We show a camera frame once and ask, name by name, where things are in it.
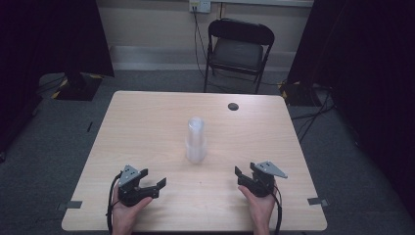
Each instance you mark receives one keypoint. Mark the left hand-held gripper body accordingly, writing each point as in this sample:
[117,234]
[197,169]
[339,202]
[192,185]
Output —
[130,192]

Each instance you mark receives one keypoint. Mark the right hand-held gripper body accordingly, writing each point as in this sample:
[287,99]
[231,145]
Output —
[261,182]

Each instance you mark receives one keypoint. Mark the stack of clear plastic cups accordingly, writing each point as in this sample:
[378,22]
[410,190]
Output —
[196,140]

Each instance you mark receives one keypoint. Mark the person's left hand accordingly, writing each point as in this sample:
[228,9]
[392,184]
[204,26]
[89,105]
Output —
[128,213]

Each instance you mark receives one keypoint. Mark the person's right hand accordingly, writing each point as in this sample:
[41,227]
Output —
[261,209]

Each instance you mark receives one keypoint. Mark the grey tape strip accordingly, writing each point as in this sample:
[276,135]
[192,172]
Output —
[317,201]
[70,205]

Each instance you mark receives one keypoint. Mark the small black floor strip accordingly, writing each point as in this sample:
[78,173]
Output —
[89,126]

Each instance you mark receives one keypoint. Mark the black stand base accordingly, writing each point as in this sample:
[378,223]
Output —
[298,93]
[78,86]

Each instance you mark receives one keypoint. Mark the black folding chair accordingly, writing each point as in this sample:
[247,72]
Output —
[239,54]

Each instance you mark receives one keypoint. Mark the black curtain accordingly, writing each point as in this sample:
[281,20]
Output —
[365,81]
[49,49]

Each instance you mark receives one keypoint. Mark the white wall socket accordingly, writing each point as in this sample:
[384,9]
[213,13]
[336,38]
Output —
[199,6]

